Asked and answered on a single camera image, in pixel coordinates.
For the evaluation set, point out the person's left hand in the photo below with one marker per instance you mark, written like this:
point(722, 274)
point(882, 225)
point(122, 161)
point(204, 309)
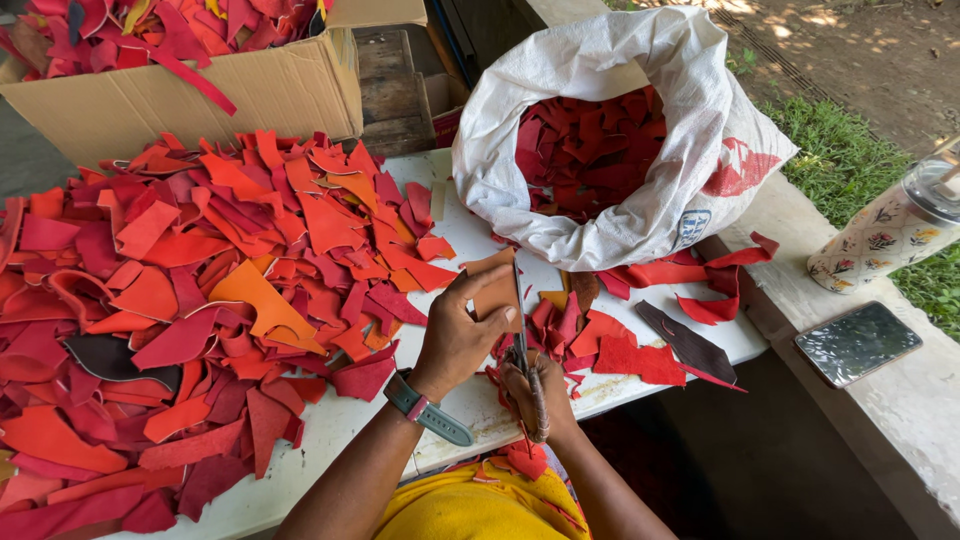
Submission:
point(450, 337)

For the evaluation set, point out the dark wooden crate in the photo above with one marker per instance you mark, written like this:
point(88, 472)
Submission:
point(394, 97)

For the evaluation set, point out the brown leather scrap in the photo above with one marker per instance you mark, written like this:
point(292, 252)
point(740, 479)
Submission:
point(585, 289)

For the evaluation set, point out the person's right hand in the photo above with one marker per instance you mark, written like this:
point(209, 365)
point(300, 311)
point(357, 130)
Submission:
point(559, 397)

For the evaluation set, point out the person's right fingers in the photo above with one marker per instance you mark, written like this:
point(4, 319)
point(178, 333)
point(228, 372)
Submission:
point(517, 394)

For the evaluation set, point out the beige leather strip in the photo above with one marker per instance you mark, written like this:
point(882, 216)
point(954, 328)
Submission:
point(438, 201)

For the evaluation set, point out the cardboard box of leather scraps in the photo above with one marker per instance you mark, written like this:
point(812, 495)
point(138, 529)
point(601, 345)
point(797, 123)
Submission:
point(225, 90)

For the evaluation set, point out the red trimmings on lap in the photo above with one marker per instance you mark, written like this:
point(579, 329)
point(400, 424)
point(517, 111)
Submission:
point(525, 457)

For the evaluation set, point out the dark brown leather piece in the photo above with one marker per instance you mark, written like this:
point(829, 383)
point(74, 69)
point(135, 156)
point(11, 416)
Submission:
point(690, 341)

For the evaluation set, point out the yellow garment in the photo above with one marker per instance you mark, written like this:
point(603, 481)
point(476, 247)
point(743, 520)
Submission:
point(472, 510)

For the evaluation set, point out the floral tumbler with clear lid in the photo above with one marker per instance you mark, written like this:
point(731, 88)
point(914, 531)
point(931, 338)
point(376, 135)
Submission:
point(877, 240)

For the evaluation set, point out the large heap of red leather scraps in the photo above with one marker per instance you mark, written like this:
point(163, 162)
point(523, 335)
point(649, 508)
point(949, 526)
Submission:
point(187, 315)

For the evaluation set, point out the white sack of red scraps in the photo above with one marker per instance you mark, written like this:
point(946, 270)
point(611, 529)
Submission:
point(675, 172)

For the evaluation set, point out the small heap of red offcuts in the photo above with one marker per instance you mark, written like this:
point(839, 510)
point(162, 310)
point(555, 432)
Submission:
point(600, 341)

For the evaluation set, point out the smartphone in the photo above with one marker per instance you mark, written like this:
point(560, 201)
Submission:
point(857, 343)

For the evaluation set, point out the tan leather piece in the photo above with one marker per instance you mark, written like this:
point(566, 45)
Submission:
point(496, 294)

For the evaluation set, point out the grey wristwatch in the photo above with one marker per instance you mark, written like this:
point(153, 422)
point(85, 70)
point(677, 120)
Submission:
point(427, 412)

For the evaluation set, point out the long curved red leather strip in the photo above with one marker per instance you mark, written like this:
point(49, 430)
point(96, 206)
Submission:
point(712, 289)

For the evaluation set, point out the small open cardboard carton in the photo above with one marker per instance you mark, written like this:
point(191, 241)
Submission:
point(448, 105)

